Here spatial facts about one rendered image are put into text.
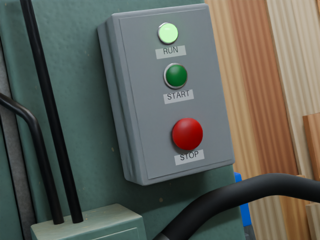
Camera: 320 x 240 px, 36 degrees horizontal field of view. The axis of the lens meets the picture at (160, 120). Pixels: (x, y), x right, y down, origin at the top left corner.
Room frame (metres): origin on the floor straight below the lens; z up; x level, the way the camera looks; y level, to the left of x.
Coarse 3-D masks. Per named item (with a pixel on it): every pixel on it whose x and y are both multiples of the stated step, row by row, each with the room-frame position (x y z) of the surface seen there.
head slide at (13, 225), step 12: (0, 120) 0.50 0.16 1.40; (0, 132) 0.50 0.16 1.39; (0, 144) 0.50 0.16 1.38; (0, 156) 0.49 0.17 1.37; (0, 168) 0.49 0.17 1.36; (0, 180) 0.49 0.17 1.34; (0, 192) 0.49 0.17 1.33; (12, 192) 0.50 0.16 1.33; (0, 204) 0.49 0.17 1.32; (12, 204) 0.50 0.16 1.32; (0, 216) 0.49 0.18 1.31; (12, 216) 0.50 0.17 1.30; (0, 228) 0.49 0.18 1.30; (12, 228) 0.49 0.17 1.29
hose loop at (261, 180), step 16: (256, 176) 0.51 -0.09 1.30; (272, 176) 0.51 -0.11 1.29; (288, 176) 0.52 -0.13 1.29; (208, 192) 0.49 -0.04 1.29; (224, 192) 0.49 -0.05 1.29; (240, 192) 0.49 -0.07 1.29; (256, 192) 0.50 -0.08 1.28; (272, 192) 0.51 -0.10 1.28; (288, 192) 0.52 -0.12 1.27; (304, 192) 0.52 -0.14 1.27; (192, 208) 0.47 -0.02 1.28; (208, 208) 0.47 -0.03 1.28; (224, 208) 0.48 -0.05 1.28; (176, 224) 0.47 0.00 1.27; (192, 224) 0.47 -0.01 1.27
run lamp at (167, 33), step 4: (164, 24) 0.45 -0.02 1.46; (168, 24) 0.45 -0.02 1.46; (172, 24) 0.46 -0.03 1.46; (160, 28) 0.45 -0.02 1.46; (164, 28) 0.45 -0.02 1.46; (168, 28) 0.45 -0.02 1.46; (172, 28) 0.45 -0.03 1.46; (176, 28) 0.46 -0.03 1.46; (160, 32) 0.45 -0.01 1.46; (164, 32) 0.45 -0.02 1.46; (168, 32) 0.45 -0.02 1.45; (172, 32) 0.45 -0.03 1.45; (176, 32) 0.45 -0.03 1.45; (160, 36) 0.45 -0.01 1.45; (164, 36) 0.45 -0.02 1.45; (168, 36) 0.45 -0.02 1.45; (172, 36) 0.45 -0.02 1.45; (176, 36) 0.45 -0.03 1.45; (160, 40) 0.45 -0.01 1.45; (164, 40) 0.45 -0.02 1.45; (168, 40) 0.45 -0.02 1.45; (172, 40) 0.45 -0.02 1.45
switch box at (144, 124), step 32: (128, 32) 0.44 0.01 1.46; (192, 32) 0.47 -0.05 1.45; (128, 64) 0.44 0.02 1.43; (160, 64) 0.45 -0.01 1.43; (192, 64) 0.46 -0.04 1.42; (128, 96) 0.44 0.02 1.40; (160, 96) 0.45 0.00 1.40; (128, 128) 0.45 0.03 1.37; (160, 128) 0.45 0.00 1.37; (224, 128) 0.47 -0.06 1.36; (128, 160) 0.47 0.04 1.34; (160, 160) 0.45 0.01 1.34; (224, 160) 0.47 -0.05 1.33
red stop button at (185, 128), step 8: (184, 120) 0.45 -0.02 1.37; (192, 120) 0.45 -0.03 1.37; (176, 128) 0.44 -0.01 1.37; (184, 128) 0.45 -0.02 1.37; (192, 128) 0.45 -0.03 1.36; (200, 128) 0.45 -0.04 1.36; (176, 136) 0.44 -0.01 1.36; (184, 136) 0.44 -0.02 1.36; (192, 136) 0.45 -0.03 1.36; (200, 136) 0.45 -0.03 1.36; (176, 144) 0.45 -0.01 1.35; (184, 144) 0.45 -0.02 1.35; (192, 144) 0.45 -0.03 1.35
